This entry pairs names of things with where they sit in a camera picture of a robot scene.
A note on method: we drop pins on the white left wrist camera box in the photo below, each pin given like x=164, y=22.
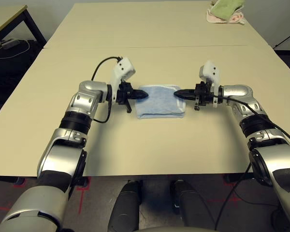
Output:
x=122, y=70

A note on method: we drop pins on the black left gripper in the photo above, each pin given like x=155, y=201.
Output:
x=124, y=95

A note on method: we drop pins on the grey power adapter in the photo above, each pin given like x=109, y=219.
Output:
x=10, y=44

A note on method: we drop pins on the black left robot leg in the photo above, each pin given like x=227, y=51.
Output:
x=124, y=207

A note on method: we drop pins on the black tripod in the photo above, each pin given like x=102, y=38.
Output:
x=287, y=38

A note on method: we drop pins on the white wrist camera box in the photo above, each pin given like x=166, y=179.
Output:
x=211, y=72
x=122, y=70

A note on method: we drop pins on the light blue towel white trim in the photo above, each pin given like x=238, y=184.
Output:
x=159, y=101

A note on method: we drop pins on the black table foot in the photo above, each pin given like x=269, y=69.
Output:
x=234, y=177
x=17, y=180

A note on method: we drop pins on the pink folded towel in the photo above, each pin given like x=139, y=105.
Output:
x=213, y=19

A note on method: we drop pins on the black robot leg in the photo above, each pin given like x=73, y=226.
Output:
x=124, y=207
x=193, y=207

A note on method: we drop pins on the green folded towel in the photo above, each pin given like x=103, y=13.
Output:
x=226, y=8

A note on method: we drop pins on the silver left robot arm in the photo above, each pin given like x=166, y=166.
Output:
x=87, y=96

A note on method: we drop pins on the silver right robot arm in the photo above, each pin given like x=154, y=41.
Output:
x=241, y=94

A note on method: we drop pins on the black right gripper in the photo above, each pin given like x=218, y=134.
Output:
x=203, y=95

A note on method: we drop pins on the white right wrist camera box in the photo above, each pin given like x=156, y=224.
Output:
x=211, y=72

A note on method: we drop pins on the black right robot leg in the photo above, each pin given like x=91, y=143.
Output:
x=193, y=207

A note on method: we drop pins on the wooden side table black frame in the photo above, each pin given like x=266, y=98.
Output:
x=4, y=19

